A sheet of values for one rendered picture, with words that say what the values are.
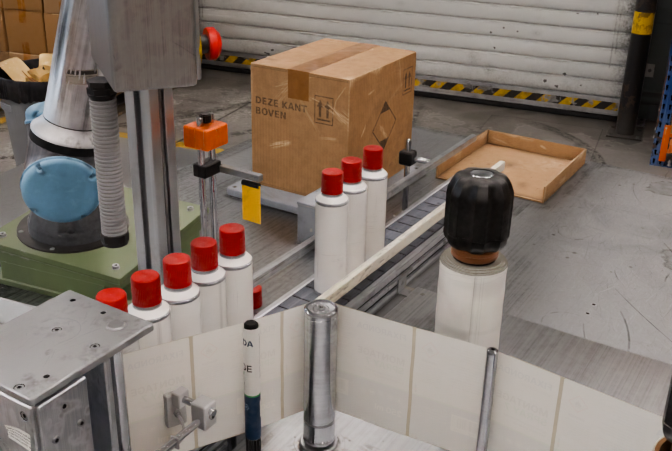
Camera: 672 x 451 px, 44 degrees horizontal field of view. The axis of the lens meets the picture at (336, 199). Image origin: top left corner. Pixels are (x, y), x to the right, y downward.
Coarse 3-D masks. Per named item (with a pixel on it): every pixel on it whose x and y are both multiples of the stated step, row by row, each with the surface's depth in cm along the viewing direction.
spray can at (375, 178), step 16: (368, 160) 136; (368, 176) 137; (384, 176) 137; (368, 192) 138; (384, 192) 139; (368, 208) 139; (384, 208) 140; (368, 224) 140; (384, 224) 141; (368, 240) 141; (368, 256) 142
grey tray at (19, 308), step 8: (0, 304) 131; (8, 304) 130; (16, 304) 129; (24, 304) 129; (0, 312) 131; (8, 312) 131; (16, 312) 130; (24, 312) 129; (0, 320) 132; (8, 320) 131
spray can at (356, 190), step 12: (348, 168) 131; (360, 168) 131; (348, 180) 131; (360, 180) 132; (348, 192) 131; (360, 192) 132; (348, 204) 132; (360, 204) 133; (348, 216) 133; (360, 216) 133; (348, 228) 134; (360, 228) 134; (348, 240) 134; (360, 240) 135; (348, 252) 135; (360, 252) 136; (348, 264) 136; (360, 264) 137
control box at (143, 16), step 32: (96, 0) 94; (128, 0) 88; (160, 0) 90; (192, 0) 91; (96, 32) 98; (128, 32) 89; (160, 32) 91; (192, 32) 92; (128, 64) 91; (160, 64) 92; (192, 64) 93
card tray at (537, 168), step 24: (480, 144) 214; (504, 144) 215; (528, 144) 212; (552, 144) 208; (456, 168) 200; (504, 168) 201; (528, 168) 201; (552, 168) 202; (576, 168) 200; (528, 192) 187; (552, 192) 187
